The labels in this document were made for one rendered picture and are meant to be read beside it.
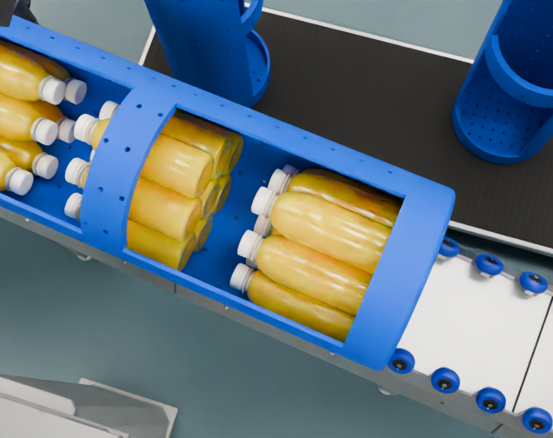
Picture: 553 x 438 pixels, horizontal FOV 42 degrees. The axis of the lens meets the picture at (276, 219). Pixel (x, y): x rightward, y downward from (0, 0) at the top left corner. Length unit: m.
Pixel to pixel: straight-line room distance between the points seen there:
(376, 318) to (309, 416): 1.21
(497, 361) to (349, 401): 0.95
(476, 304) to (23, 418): 0.73
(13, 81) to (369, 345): 0.67
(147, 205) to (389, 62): 1.33
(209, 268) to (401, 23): 1.49
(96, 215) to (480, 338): 0.64
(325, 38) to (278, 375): 1.02
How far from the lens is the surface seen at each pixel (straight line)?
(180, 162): 1.02
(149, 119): 1.01
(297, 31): 2.28
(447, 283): 1.25
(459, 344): 1.24
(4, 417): 1.15
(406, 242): 0.94
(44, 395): 1.21
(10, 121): 1.22
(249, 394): 2.15
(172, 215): 1.04
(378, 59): 2.25
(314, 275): 1.01
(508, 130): 2.21
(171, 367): 2.18
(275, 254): 1.02
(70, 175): 1.12
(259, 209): 1.01
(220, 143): 1.08
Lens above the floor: 2.14
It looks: 75 degrees down
